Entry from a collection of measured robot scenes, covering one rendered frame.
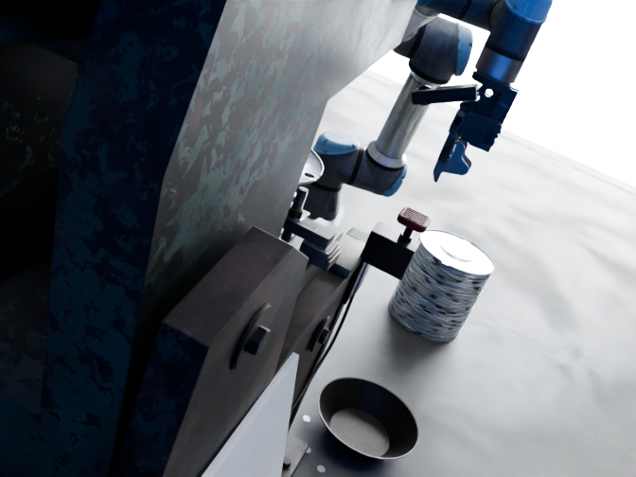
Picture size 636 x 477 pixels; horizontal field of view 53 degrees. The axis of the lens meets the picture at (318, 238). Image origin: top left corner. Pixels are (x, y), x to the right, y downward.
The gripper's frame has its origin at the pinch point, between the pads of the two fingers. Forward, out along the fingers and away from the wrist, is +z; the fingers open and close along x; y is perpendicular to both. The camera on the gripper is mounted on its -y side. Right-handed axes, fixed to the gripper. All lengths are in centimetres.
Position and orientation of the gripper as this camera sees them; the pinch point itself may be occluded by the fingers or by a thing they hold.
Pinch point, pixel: (434, 173)
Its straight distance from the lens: 122.4
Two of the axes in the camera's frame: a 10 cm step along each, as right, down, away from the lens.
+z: -3.3, 8.4, 4.4
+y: 8.8, 4.4, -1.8
